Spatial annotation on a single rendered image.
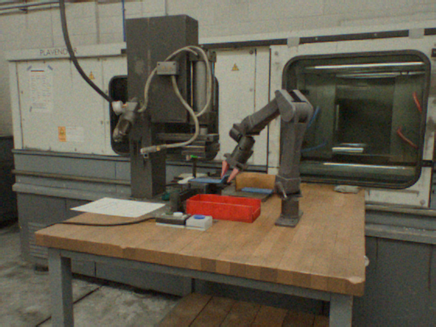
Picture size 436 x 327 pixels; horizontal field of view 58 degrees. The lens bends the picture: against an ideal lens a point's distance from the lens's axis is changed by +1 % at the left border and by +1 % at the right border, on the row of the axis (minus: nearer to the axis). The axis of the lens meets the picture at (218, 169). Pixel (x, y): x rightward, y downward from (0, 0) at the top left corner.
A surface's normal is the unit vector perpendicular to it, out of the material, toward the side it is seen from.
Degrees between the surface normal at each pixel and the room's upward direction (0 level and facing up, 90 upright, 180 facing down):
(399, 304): 90
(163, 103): 90
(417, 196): 90
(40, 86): 90
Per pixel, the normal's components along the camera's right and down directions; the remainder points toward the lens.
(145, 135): -0.34, 0.15
